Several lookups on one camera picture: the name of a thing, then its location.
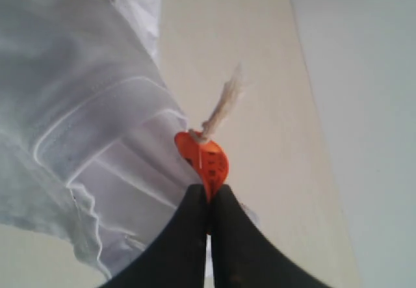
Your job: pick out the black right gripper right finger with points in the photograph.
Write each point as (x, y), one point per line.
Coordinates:
(243, 256)

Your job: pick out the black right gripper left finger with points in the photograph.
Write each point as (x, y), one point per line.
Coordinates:
(176, 258)

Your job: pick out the white t-shirt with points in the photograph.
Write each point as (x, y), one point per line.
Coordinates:
(88, 127)

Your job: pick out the orange garment hang tag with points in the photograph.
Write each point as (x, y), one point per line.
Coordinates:
(198, 148)

